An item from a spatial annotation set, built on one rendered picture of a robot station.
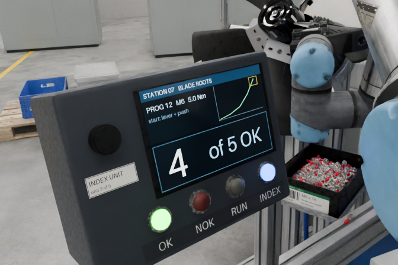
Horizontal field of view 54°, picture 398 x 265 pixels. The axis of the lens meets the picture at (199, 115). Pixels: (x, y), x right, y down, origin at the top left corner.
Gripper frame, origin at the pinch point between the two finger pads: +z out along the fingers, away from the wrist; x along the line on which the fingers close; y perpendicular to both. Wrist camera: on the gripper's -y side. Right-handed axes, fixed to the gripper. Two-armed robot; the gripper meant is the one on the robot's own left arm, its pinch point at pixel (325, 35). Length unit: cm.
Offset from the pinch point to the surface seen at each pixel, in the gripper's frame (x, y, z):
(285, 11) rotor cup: -6.1, 10.8, 11.9
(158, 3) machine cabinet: 1, 258, 488
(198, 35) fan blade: -0.2, 42.7, 25.4
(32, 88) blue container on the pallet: 59, 293, 211
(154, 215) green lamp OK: 4, 16, -76
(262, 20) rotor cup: -3.9, 17.9, 13.9
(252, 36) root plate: 1.2, 22.6, 18.9
